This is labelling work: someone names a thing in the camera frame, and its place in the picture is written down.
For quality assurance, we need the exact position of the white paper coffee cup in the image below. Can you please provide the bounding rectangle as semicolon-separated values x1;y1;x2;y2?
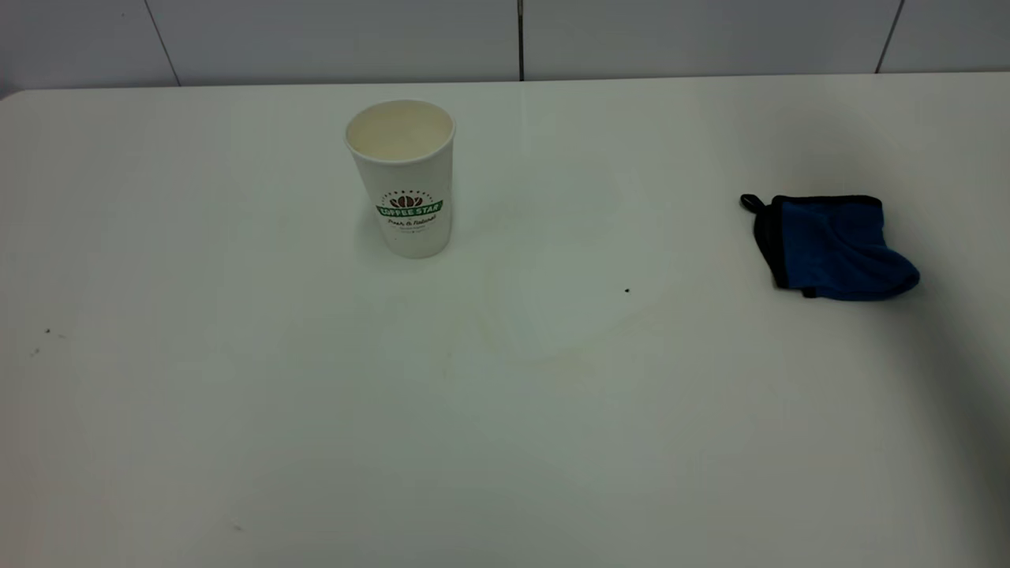
344;99;457;260

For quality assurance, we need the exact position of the blue cloth with black trim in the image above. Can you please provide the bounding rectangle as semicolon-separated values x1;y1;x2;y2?
739;193;922;302

